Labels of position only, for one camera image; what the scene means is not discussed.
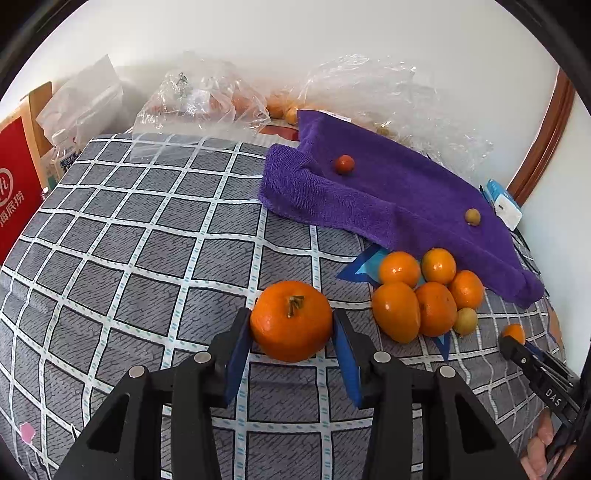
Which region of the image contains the person's right hand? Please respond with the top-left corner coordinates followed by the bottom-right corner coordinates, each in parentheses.
top-left (519, 408), bottom-right (571, 480)

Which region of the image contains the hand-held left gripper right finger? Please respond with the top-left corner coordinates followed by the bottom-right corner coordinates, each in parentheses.
top-left (333, 308), bottom-right (529, 480)

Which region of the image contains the wooden door frame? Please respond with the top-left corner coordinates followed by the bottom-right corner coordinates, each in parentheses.
top-left (507, 66), bottom-right (576, 207)

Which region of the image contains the large orange with stem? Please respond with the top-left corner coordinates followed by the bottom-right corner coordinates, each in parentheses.
top-left (250, 281), bottom-right (333, 363)

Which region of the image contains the red paper bag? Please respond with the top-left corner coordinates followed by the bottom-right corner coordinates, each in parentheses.
top-left (0, 115), bottom-right (44, 265)

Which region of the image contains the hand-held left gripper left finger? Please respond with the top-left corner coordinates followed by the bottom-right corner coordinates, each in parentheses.
top-left (54, 307), bottom-right (252, 480)

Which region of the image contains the grey checked bedsheet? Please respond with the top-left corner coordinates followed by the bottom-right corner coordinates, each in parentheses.
top-left (0, 131), bottom-right (566, 480)

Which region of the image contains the white plastic bottle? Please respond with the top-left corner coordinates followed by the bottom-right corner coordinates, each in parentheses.
top-left (46, 131), bottom-right (79, 181)

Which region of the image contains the blue white tissue pack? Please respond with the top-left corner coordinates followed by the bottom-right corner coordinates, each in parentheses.
top-left (485, 179), bottom-right (523, 232)

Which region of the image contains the clear zip bag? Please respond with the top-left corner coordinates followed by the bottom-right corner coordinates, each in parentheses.
top-left (36, 54), bottom-right (125, 185)

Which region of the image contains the cardboard box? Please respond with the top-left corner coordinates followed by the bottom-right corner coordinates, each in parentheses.
top-left (19, 82), bottom-right (54, 155)

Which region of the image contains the large clear plastic bag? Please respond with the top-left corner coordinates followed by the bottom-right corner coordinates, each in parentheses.
top-left (295, 54), bottom-right (495, 182)

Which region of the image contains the purple towel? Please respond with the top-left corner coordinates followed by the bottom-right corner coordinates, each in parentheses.
top-left (257, 110), bottom-right (546, 308)

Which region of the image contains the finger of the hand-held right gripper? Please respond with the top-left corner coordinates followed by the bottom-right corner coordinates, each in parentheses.
top-left (499, 336), bottom-right (550, 388)
top-left (523, 340), bottom-right (575, 377)

